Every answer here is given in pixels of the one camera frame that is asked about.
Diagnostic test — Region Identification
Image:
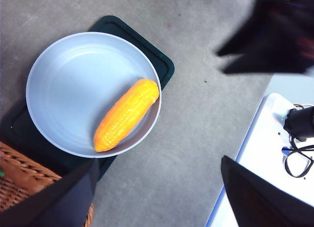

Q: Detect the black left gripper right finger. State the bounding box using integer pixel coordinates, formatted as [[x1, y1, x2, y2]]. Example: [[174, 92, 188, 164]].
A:
[[220, 155, 314, 227]]

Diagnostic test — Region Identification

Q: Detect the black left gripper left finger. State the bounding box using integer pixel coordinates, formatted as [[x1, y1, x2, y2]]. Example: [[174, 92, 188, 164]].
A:
[[0, 158, 100, 227]]

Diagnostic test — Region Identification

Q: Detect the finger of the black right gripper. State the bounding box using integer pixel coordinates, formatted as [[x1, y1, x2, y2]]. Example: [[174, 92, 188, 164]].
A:
[[216, 15, 270, 56], [222, 54, 270, 75]]

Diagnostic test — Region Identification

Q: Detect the blue round plate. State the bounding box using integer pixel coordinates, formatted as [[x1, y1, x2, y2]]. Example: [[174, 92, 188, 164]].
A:
[[26, 31, 162, 159]]

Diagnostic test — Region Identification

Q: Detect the yellow corn cob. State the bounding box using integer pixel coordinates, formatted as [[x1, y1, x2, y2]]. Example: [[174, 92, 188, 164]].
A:
[[93, 79, 160, 153]]

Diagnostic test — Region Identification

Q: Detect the brown wicker basket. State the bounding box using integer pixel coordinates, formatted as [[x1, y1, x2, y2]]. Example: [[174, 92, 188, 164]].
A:
[[0, 141, 95, 227]]

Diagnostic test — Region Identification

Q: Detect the black rectangular tray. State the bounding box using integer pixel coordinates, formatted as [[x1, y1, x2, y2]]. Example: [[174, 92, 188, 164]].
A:
[[0, 15, 175, 183]]

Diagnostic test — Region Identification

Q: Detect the thin black cable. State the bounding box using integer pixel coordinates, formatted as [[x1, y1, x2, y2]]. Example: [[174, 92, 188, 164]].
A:
[[282, 137, 314, 178]]

